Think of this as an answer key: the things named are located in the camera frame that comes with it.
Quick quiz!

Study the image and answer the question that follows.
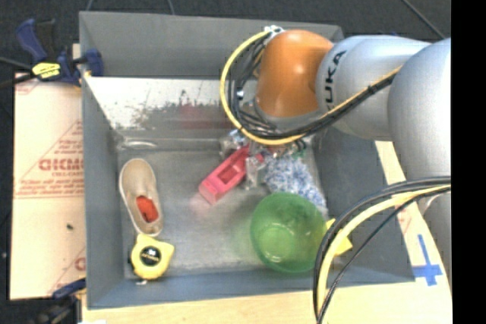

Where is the green plastic bowl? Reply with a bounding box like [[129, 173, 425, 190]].
[[249, 191, 330, 275]]

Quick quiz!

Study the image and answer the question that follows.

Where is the clear plastic wrapper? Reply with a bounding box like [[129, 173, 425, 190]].
[[218, 128, 250, 161]]

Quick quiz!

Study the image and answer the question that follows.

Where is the grey metal bin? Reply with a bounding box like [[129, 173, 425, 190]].
[[78, 11, 416, 310]]

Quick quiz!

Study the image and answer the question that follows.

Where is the white toy shoe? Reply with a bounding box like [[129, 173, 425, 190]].
[[118, 157, 166, 238]]

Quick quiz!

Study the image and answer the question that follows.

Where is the blue and white cloth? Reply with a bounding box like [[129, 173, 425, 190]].
[[263, 154, 329, 216]]

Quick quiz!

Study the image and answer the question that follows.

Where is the yellow tape measure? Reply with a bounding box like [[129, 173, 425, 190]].
[[127, 232, 176, 282]]

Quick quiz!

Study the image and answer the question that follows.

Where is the brown cardboard board red print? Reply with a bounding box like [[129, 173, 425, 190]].
[[8, 42, 88, 301]]

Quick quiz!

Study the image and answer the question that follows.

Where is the pink plastic box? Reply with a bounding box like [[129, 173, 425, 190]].
[[197, 145, 252, 206]]

